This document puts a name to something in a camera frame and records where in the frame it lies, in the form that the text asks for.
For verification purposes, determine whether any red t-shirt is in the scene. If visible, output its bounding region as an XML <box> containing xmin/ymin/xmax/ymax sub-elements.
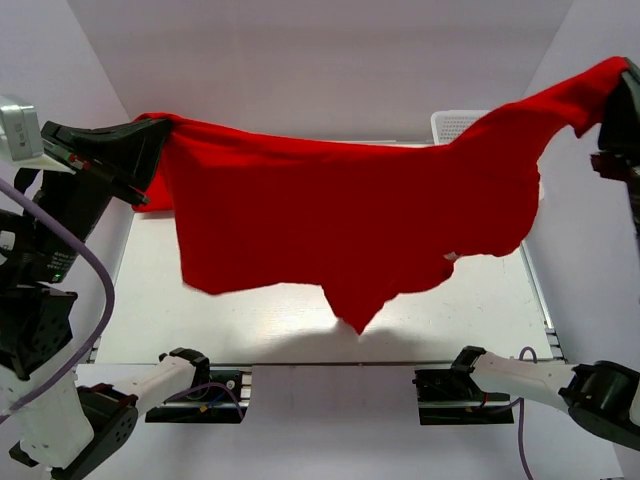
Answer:
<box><xmin>158</xmin><ymin>57</ymin><xmax>627</xmax><ymax>332</ymax></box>
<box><xmin>132</xmin><ymin>166</ymin><xmax>173</xmax><ymax>213</ymax></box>

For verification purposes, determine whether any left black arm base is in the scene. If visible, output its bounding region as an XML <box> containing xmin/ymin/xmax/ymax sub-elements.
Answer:
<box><xmin>144</xmin><ymin>368</ymin><xmax>252</xmax><ymax>425</ymax></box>

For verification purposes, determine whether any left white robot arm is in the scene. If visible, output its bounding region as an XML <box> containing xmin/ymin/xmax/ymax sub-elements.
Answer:
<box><xmin>1</xmin><ymin>114</ymin><xmax>210</xmax><ymax>479</ymax></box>

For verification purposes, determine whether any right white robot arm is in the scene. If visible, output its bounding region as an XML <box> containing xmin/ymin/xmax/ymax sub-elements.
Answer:
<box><xmin>450</xmin><ymin>60</ymin><xmax>639</xmax><ymax>451</ymax></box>

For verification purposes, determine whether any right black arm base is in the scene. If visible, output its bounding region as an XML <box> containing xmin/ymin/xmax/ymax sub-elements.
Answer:
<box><xmin>413</xmin><ymin>369</ymin><xmax>514</xmax><ymax>426</ymax></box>

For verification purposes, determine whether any folded red t-shirt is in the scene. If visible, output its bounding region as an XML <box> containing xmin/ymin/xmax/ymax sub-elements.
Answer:
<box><xmin>132</xmin><ymin>166</ymin><xmax>173</xmax><ymax>213</ymax></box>

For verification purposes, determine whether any white plastic basket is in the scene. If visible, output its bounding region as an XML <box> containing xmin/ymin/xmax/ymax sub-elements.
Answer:
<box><xmin>430</xmin><ymin>110</ymin><xmax>488</xmax><ymax>145</ymax></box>

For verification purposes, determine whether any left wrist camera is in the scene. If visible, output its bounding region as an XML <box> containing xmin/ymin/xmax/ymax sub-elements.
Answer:
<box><xmin>1</xmin><ymin>95</ymin><xmax>44</xmax><ymax>162</ymax></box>

